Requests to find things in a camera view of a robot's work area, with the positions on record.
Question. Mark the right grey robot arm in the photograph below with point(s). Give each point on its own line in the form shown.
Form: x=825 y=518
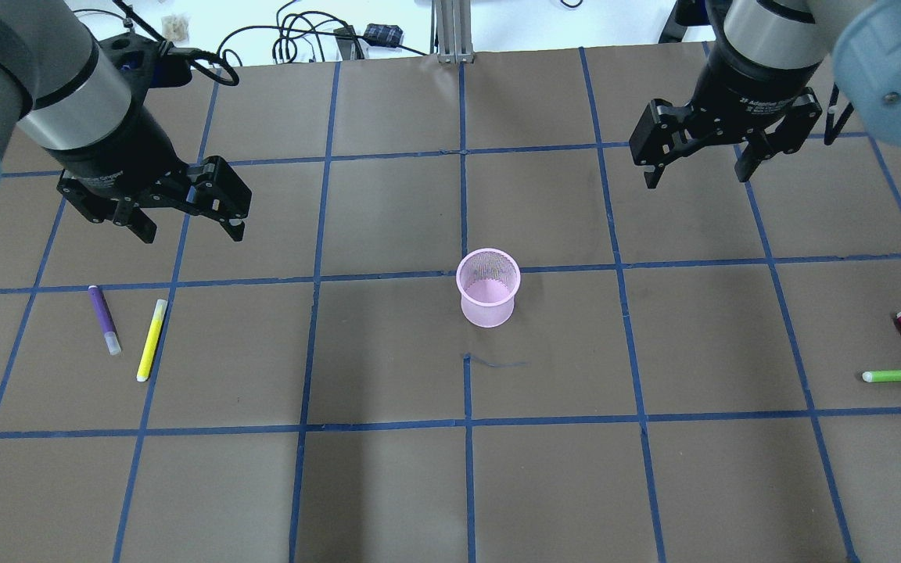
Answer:
x=776 y=67

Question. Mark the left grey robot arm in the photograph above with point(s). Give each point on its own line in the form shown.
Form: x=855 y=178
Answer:
x=83 y=101

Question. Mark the pink mesh cup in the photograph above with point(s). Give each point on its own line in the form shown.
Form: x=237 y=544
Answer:
x=488 y=281

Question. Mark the aluminium frame post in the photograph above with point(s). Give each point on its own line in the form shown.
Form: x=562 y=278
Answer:
x=451 y=23

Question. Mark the yellow marker pen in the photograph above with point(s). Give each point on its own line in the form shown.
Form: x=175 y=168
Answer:
x=152 y=341

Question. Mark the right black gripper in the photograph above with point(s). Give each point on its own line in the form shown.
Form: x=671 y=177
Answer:
x=749 y=88

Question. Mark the black power adapter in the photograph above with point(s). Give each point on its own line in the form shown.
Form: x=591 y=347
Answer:
x=383 y=35

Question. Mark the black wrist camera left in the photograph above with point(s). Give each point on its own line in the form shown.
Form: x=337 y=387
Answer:
x=159 y=64

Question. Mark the purple marker pen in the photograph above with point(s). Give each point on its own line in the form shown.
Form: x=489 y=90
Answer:
x=105 y=320

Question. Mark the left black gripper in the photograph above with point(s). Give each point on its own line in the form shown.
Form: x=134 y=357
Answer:
x=113 y=152

